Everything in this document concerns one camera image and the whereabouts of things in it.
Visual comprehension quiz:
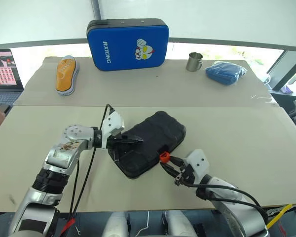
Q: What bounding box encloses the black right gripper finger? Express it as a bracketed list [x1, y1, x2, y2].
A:
[160, 162, 181, 179]
[168, 155, 186, 169]

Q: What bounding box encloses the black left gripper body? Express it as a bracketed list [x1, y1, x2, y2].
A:
[106, 135, 124, 150]

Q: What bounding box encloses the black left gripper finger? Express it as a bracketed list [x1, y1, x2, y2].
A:
[115, 141, 142, 149]
[120, 134, 145, 144]

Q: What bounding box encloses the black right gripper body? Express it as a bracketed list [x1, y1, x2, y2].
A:
[174, 163, 196, 186]

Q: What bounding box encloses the black plastic tool case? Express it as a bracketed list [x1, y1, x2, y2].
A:
[108, 110, 187, 179]

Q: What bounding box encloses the blue RXIDNG carry case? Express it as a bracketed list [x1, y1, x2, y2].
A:
[86, 18, 170, 72]

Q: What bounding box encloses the silver rounded shape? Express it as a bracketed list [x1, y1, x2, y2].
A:
[162, 210, 198, 237]
[102, 211, 131, 237]

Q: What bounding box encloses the yellow white sneaker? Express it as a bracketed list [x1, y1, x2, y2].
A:
[55, 55, 80, 96]

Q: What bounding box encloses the steel mug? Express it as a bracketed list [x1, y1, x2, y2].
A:
[185, 52, 203, 72]

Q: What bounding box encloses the blue cloth in plastic bag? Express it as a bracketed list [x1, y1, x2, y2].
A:
[205, 61, 248, 86]

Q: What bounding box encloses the open laptop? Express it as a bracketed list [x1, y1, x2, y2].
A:
[0, 49, 24, 107]

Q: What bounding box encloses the dark slanted panel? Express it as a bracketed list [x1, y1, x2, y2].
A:
[267, 49, 296, 91]

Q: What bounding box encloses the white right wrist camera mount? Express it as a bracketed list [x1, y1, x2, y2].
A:
[183, 149, 210, 182]

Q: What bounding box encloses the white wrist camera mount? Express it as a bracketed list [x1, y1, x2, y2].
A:
[100, 111, 125, 150]
[183, 149, 210, 182]

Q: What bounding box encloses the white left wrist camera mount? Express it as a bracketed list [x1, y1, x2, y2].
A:
[100, 111, 125, 150]

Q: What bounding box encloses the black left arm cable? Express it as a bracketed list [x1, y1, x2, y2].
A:
[64, 103, 115, 223]

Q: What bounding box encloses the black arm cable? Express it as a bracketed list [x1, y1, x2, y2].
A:
[182, 181, 269, 223]
[64, 103, 115, 223]

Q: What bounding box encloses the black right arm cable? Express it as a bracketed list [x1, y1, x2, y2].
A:
[182, 181, 269, 223]

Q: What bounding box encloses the thin white wire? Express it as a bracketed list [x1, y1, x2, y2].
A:
[138, 211, 150, 233]

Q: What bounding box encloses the yellow cable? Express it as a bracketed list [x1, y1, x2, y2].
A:
[265, 203, 293, 230]

